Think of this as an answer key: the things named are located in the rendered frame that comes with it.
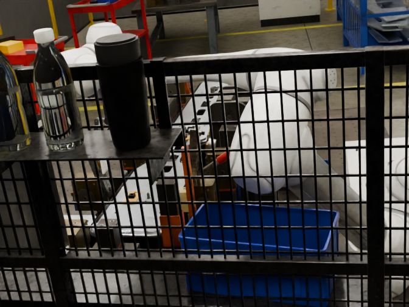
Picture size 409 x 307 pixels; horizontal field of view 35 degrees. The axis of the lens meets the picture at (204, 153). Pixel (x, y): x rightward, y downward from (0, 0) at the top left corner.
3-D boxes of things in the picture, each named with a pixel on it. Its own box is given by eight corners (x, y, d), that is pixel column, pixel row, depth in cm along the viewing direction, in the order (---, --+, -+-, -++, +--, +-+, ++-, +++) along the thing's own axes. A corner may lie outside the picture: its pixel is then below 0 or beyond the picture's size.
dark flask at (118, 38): (118, 136, 113) (101, 33, 106) (159, 134, 111) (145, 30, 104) (103, 153, 106) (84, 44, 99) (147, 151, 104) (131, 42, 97)
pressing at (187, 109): (195, 83, 296) (194, 80, 296) (243, 81, 291) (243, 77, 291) (85, 237, 172) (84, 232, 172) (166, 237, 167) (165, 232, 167)
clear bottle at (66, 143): (56, 138, 115) (33, 27, 107) (90, 137, 113) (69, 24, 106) (41, 153, 109) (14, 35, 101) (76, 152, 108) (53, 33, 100)
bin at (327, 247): (210, 250, 151) (204, 200, 146) (341, 263, 140) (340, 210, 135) (184, 290, 137) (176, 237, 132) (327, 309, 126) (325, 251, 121)
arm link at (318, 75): (257, 33, 142) (235, 85, 138) (333, 37, 132) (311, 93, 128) (279, 67, 152) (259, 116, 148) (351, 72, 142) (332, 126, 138)
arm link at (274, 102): (438, 236, 178) (416, 312, 171) (384, 228, 189) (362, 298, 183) (297, 81, 128) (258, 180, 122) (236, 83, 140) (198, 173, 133)
